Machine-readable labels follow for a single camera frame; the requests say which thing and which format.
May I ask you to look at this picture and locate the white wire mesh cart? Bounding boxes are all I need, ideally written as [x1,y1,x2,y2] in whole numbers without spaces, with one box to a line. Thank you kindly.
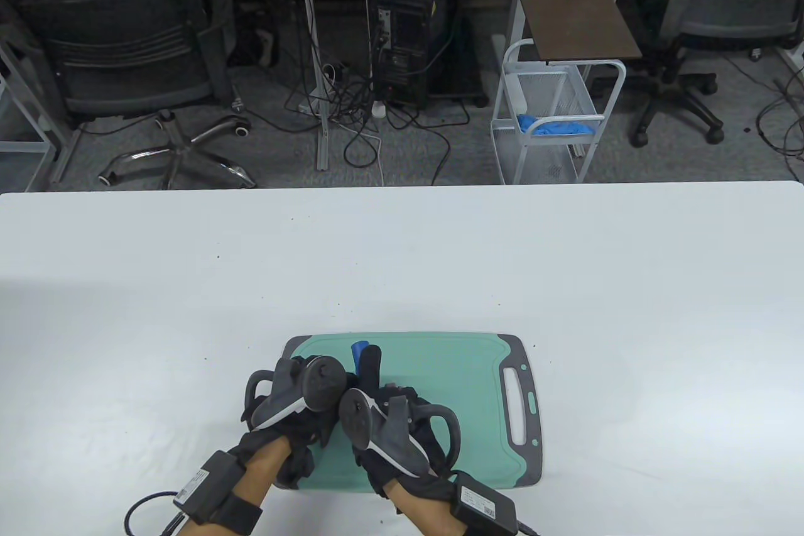
[490,40,627,185]

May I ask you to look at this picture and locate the person's left forearm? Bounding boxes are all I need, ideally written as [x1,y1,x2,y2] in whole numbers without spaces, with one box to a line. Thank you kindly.
[195,435,293,527]

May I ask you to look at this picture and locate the person's left hand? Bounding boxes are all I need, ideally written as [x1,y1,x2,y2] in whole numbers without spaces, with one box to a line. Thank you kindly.
[229,355,362,490]

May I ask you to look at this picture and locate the person's right forearm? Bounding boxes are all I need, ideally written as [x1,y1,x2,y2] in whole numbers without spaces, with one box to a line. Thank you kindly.
[386,476,478,536]

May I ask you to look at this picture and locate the black computer tower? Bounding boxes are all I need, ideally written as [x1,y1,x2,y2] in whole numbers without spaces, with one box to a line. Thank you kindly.
[371,0,491,109]

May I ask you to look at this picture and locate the dark brown wooden board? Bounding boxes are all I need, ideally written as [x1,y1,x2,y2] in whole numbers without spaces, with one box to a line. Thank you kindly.
[515,0,643,64]

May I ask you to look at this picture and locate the loose black floor cables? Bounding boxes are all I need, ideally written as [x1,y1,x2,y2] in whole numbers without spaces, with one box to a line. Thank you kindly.
[754,77,804,185]

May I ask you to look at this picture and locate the person's right hand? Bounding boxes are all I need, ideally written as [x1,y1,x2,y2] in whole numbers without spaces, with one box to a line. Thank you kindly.
[349,344,462,499]

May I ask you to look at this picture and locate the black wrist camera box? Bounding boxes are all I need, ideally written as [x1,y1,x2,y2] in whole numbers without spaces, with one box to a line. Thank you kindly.
[452,472,519,536]
[174,450,247,525]

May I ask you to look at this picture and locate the black mesh chair chrome base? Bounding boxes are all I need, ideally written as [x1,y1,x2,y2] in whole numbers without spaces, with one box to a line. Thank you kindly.
[0,0,258,190]

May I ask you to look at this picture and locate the tangle of black cables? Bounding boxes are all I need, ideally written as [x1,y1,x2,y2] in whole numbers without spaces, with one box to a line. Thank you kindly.
[286,55,472,185]

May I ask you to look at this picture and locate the black wrist box cable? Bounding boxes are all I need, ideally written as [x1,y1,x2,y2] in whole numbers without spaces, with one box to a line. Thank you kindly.
[124,492,189,536]

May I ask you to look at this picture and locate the green cutting board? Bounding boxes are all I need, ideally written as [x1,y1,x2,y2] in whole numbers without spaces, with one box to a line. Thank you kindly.
[269,334,544,490]

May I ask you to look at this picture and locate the dark grey hand controller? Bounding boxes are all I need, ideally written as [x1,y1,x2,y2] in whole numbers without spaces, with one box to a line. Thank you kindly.
[243,356,348,432]
[339,388,462,479]

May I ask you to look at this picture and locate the blue cloth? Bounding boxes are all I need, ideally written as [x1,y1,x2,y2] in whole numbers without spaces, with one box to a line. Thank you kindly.
[516,114,596,137]

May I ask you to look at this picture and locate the white metal desk frame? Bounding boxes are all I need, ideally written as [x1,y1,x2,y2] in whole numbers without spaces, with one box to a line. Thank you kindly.
[0,36,82,185]

